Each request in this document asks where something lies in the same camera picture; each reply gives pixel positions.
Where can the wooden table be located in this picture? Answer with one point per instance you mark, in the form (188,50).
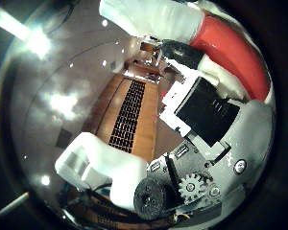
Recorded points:
(144,68)

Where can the wooden cabinet with dark grille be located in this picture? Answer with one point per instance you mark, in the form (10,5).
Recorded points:
(147,127)

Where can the orange and white spray bottle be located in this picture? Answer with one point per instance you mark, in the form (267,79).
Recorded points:
(233,48)

